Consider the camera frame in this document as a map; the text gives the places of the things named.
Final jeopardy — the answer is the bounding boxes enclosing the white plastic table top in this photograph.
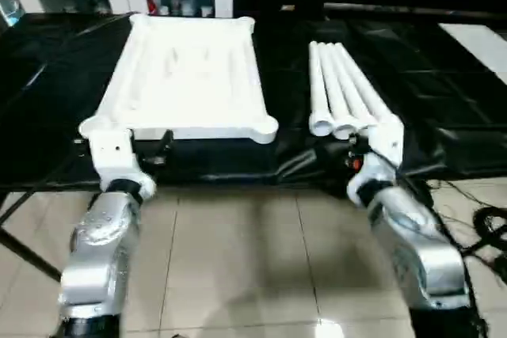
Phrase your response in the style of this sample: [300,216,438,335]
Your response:
[78,13,279,145]

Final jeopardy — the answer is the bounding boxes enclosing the white plastic table leg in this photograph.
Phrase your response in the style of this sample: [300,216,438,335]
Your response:
[336,41,398,127]
[308,40,336,138]
[327,41,377,131]
[318,41,358,142]

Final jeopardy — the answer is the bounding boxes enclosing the black mat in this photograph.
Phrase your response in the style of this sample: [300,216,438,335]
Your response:
[0,11,507,197]

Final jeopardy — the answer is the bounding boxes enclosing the white flat board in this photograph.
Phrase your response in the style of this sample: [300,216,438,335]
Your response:
[438,22,507,74]

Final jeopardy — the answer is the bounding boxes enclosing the black metal table leg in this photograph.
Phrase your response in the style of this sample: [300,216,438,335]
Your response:
[0,191,64,282]

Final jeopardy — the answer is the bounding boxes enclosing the pale blue translucent container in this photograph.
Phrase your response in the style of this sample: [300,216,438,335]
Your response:
[0,0,25,26]

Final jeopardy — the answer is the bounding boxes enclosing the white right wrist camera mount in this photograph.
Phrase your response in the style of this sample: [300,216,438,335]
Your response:
[347,120,407,207]

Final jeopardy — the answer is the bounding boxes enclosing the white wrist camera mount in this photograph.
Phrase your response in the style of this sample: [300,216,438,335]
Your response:
[347,120,407,207]
[89,130,158,201]

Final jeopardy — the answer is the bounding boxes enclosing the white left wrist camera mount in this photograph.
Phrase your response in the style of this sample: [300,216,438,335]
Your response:
[89,130,158,201]

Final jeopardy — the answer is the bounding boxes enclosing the black metal rail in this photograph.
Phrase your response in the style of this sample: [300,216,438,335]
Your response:
[323,2,507,19]

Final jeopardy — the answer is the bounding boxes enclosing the black floor cables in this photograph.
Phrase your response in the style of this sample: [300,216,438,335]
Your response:
[425,179,507,264]

